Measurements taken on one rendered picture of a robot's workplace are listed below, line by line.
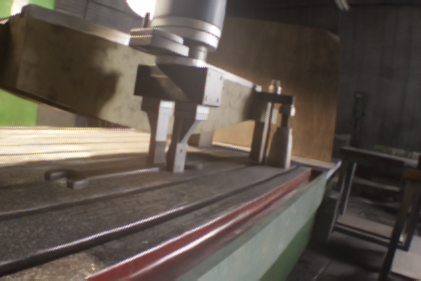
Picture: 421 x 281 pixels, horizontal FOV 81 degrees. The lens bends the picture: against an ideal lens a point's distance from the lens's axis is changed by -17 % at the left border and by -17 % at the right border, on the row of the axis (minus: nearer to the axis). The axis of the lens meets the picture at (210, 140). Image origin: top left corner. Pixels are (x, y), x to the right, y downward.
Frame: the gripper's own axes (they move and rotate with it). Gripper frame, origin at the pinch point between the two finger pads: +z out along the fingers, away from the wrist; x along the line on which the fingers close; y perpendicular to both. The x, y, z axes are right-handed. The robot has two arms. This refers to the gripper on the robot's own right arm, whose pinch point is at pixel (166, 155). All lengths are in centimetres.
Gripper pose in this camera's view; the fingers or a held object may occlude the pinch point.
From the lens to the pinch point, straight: 44.4
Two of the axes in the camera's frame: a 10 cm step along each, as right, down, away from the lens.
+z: -1.5, 9.8, 1.0
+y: 5.0, -0.1, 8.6
